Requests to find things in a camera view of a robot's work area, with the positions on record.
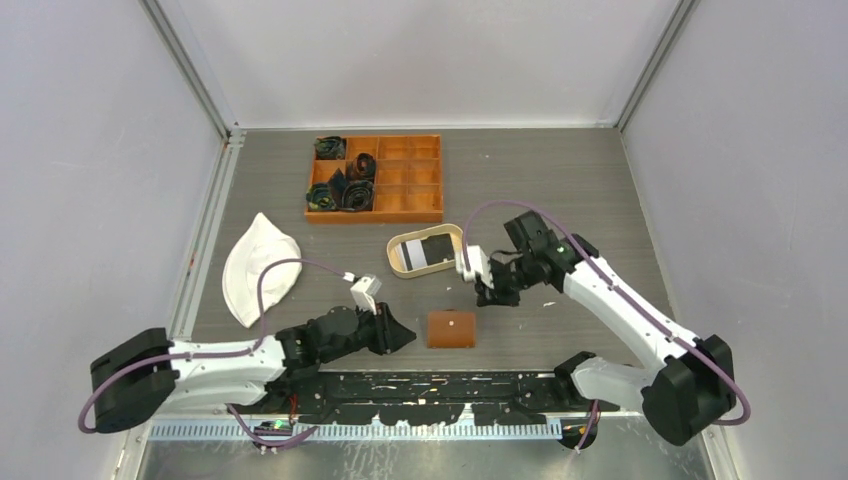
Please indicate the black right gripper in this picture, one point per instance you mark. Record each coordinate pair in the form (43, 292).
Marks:
(497, 295)

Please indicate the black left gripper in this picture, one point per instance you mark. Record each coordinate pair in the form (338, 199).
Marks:
(389, 333)

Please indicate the brown leather card holder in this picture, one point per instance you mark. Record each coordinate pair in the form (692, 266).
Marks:
(451, 329)

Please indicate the beige oval tray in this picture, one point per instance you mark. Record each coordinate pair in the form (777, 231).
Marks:
(454, 230)

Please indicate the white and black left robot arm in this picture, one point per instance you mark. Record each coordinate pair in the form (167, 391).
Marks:
(150, 373)

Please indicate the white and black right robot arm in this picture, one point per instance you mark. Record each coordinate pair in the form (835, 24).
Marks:
(685, 382)

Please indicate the white card with black stripe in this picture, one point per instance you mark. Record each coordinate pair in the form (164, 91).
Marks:
(411, 255)

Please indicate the orange wooden compartment box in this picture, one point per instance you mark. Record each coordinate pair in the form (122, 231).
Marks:
(409, 179)

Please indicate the white cloth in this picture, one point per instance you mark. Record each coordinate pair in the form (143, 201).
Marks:
(262, 244)

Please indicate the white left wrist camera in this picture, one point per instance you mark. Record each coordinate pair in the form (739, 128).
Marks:
(363, 290)

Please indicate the aluminium frame rail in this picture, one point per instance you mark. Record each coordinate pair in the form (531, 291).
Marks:
(225, 422)

